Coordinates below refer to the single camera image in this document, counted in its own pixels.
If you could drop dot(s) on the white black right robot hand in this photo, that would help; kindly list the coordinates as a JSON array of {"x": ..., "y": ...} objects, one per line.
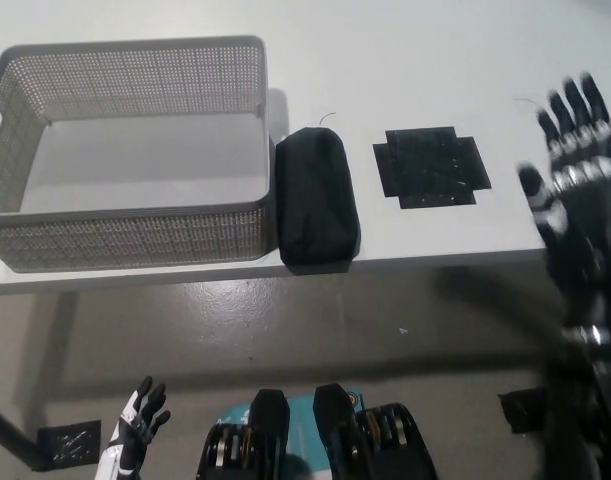
[{"x": 580, "y": 200}]

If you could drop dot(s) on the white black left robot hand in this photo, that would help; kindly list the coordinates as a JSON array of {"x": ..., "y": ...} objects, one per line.
[{"x": 130, "y": 425}]

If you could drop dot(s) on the black fabric pencil case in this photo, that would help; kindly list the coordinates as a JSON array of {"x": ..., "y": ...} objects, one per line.
[{"x": 317, "y": 200}]

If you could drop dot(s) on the black tape cross patch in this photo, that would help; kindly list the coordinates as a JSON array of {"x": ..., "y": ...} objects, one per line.
[{"x": 430, "y": 167}]

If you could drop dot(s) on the grey perforated metal basket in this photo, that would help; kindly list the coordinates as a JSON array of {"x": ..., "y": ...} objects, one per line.
[{"x": 135, "y": 150}]

